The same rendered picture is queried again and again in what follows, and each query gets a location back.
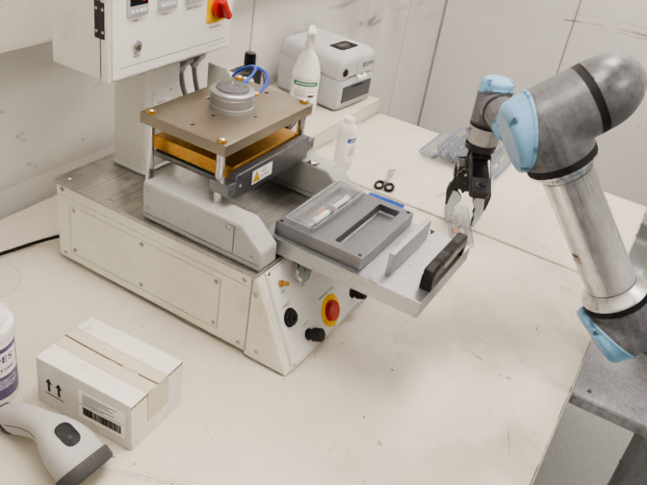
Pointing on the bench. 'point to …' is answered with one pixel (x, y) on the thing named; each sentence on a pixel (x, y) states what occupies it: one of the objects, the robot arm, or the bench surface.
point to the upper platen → (184, 156)
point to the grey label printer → (331, 67)
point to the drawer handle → (442, 261)
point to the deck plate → (279, 202)
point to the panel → (304, 306)
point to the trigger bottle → (307, 71)
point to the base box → (173, 277)
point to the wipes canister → (10, 384)
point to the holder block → (352, 231)
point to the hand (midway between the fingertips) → (460, 221)
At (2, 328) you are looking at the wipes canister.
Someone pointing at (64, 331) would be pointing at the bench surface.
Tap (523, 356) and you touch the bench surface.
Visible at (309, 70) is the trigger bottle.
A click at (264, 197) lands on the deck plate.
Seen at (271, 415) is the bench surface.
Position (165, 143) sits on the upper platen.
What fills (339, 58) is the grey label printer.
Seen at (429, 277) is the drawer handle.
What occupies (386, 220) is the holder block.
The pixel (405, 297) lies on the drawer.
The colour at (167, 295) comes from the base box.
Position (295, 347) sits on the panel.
